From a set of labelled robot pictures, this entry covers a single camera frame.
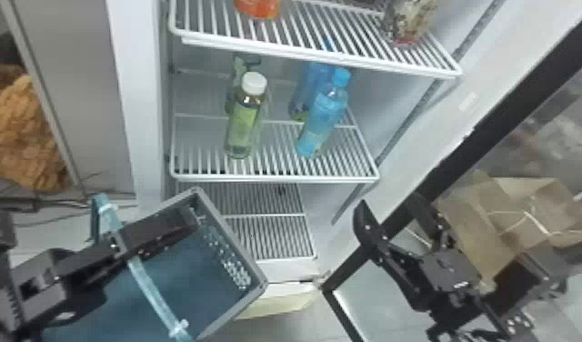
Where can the cardboard box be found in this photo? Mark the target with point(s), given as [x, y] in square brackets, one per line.
[510, 210]

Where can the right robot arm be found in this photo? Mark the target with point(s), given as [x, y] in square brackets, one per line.
[506, 329]

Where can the green bottle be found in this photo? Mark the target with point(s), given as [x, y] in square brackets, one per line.
[244, 121]
[238, 67]

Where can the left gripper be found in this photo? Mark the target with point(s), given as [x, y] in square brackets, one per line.
[43, 291]

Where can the white fridge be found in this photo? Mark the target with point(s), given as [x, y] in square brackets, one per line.
[138, 95]

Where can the brown can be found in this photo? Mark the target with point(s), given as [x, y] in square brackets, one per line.
[408, 19]

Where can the fridge door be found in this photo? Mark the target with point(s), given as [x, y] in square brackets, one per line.
[491, 129]

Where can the orange bottle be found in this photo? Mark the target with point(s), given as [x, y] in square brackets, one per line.
[258, 7]

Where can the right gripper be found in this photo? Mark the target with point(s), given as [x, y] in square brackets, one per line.
[451, 281]

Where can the blue bottle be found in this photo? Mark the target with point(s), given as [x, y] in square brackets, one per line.
[308, 86]
[322, 114]

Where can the blue basket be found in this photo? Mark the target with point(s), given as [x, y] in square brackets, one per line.
[195, 286]

